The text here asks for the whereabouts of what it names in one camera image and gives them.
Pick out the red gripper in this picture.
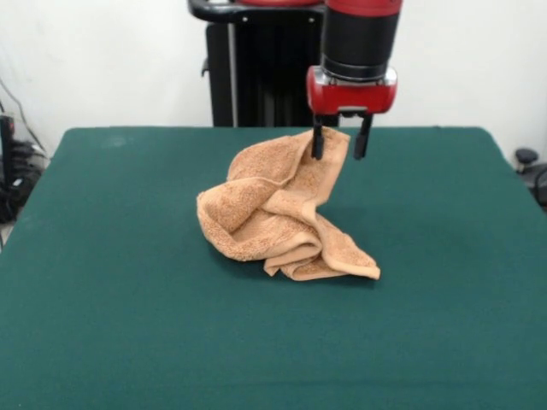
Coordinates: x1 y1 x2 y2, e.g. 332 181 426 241
305 66 398 161

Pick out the orange terry towel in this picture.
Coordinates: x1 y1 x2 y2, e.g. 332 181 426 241
196 129 381 283

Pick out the black chair base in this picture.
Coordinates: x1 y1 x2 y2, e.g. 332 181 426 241
514 147 547 214

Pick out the dark green table cloth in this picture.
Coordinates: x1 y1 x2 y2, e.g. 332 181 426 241
0 126 547 410

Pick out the black equipment box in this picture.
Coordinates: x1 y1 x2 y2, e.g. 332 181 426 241
0 113 18 192

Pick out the black robot pedestal with handle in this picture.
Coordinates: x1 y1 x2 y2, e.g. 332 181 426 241
186 0 341 128

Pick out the black cable bundle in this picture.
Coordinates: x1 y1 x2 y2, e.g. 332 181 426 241
0 140 53 224

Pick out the grey cable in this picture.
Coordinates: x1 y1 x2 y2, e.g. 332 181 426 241
0 79 49 157

